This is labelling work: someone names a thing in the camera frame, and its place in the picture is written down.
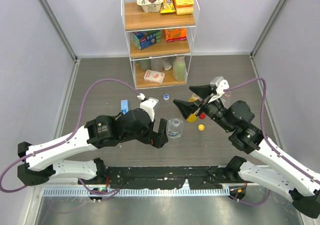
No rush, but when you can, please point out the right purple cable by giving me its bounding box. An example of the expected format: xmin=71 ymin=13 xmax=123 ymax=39
xmin=224 ymin=77 xmax=320 ymax=206

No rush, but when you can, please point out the small white bottle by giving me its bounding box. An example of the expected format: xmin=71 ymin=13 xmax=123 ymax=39
xmin=162 ymin=58 xmax=172 ymax=71

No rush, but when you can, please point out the blue white bottle cap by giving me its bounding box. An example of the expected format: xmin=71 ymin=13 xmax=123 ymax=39
xmin=163 ymin=94 xmax=170 ymax=101

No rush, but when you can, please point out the clear plastic cup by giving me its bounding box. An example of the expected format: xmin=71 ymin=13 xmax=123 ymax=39
xmin=150 ymin=57 xmax=164 ymax=72

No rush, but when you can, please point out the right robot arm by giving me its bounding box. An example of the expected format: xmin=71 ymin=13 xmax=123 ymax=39
xmin=173 ymin=85 xmax=320 ymax=219

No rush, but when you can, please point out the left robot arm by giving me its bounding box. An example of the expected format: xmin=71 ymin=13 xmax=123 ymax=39
xmin=17 ymin=108 xmax=168 ymax=186

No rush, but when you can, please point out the clear red-label water bottle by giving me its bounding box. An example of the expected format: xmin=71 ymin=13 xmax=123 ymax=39
xmin=220 ymin=91 xmax=231 ymax=108

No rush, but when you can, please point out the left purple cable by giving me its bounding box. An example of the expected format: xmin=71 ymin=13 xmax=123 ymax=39
xmin=0 ymin=78 xmax=143 ymax=194

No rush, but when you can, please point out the small blue-label water bottle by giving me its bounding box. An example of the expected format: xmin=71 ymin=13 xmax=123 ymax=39
xmin=166 ymin=118 xmax=184 ymax=139

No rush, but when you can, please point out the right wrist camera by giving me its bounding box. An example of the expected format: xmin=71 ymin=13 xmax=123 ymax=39
xmin=208 ymin=76 xmax=230 ymax=103

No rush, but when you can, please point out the yellow candy bag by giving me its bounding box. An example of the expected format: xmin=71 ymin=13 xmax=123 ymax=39
xmin=160 ymin=0 xmax=176 ymax=14

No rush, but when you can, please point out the red bottle cap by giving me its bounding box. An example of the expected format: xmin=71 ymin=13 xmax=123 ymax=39
xmin=199 ymin=112 xmax=206 ymax=119

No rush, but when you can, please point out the pale green drink bottle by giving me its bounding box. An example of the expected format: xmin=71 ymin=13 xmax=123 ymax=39
xmin=172 ymin=55 xmax=186 ymax=82

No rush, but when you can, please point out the white cable duct strip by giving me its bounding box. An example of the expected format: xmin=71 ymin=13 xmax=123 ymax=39
xmin=42 ymin=186 xmax=230 ymax=198

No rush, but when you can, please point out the blue green box pack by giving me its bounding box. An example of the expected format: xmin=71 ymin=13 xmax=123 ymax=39
xmin=131 ymin=30 xmax=161 ymax=50

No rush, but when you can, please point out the blue toothbrush box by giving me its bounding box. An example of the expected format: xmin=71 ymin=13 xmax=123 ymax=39
xmin=120 ymin=99 xmax=129 ymax=114

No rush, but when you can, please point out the yellow sponge pack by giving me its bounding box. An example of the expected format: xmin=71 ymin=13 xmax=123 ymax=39
xmin=173 ymin=0 xmax=194 ymax=16

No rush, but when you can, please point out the orange snack box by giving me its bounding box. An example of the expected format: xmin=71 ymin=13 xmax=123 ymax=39
xmin=164 ymin=28 xmax=187 ymax=43

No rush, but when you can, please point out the yellow bottle cap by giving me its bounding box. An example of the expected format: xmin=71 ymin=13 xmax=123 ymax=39
xmin=198 ymin=124 xmax=205 ymax=131

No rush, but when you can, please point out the chocolate pudding cup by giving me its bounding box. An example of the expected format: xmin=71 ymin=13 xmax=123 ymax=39
xmin=136 ymin=0 xmax=163 ymax=13

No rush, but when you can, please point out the yellow juice bottle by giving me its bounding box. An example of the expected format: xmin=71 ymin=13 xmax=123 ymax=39
xmin=186 ymin=93 xmax=202 ymax=123

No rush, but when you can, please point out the purple cable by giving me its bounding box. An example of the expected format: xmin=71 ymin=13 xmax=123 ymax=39
xmin=224 ymin=77 xmax=320 ymax=206
xmin=0 ymin=78 xmax=143 ymax=194

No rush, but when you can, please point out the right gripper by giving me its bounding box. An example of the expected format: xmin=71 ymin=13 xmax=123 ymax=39
xmin=174 ymin=83 xmax=235 ymax=133

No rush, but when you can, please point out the white wire shelf rack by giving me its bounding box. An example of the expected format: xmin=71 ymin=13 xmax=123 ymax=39
xmin=120 ymin=0 xmax=201 ymax=90

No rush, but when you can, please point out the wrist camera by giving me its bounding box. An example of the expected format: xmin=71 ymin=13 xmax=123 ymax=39
xmin=137 ymin=93 xmax=159 ymax=122
xmin=208 ymin=76 xmax=230 ymax=103

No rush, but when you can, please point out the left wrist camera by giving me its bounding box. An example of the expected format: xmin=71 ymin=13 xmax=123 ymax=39
xmin=137 ymin=93 xmax=159 ymax=122

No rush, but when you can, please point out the red white card box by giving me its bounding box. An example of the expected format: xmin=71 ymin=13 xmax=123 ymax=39
xmin=143 ymin=69 xmax=166 ymax=85

